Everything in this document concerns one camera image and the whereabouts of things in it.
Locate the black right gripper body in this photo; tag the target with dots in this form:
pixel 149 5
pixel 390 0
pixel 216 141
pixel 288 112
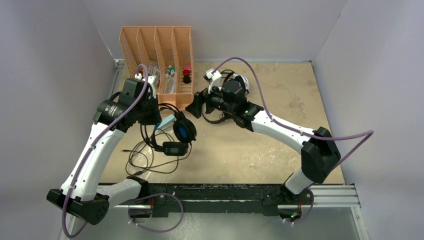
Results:
pixel 215 98

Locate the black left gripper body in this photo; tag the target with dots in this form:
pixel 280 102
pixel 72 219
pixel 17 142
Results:
pixel 148 112

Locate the small black on-ear headphones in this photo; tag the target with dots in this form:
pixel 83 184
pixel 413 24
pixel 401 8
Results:
pixel 222 117

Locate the white and black headphones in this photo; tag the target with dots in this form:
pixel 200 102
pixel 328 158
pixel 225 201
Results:
pixel 230 75

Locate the black and blue headphones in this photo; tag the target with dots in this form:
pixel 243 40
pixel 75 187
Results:
pixel 183 129

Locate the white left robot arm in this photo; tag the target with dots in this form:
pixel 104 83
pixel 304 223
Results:
pixel 79 195

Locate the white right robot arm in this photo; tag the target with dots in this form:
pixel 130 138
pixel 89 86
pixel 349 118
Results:
pixel 319 153

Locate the light blue stapler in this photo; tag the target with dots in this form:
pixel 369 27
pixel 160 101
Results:
pixel 166 123

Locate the black cap right slot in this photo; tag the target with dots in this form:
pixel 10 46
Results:
pixel 186 79

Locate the red cap right slot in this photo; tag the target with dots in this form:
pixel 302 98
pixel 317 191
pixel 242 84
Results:
pixel 186 72

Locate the clear plastic packaged item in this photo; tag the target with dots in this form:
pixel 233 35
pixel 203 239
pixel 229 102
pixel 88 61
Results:
pixel 170 87

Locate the pink item right slot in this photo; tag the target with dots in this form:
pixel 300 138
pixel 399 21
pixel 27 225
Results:
pixel 188 67

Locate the coloured marker set pack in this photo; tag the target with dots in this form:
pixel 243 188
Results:
pixel 154 69

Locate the peach plastic file organizer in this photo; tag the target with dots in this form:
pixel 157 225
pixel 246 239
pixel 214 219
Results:
pixel 167 51

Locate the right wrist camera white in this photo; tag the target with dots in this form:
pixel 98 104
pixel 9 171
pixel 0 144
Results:
pixel 213 77

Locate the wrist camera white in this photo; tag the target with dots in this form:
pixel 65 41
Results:
pixel 213 77
pixel 152 80

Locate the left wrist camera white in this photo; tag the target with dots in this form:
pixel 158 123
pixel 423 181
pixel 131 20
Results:
pixel 152 80

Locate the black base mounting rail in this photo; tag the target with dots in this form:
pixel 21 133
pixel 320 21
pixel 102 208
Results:
pixel 269 200

